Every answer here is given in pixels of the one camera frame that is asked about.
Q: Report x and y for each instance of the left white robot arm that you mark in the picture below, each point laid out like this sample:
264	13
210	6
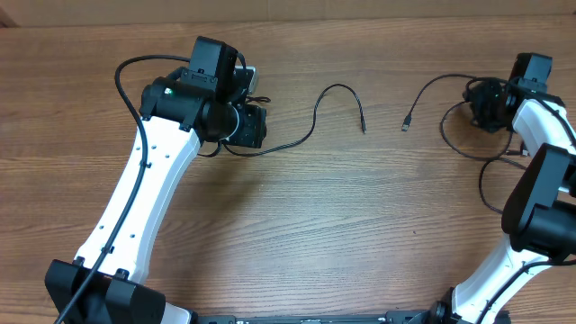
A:
204	100

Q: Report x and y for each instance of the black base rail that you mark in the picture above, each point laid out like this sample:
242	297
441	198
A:
389	317

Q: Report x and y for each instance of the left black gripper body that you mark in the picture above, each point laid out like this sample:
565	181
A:
250	127

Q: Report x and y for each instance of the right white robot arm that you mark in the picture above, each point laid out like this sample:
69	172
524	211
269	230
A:
539	229

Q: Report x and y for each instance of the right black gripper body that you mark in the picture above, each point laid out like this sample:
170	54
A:
484	100

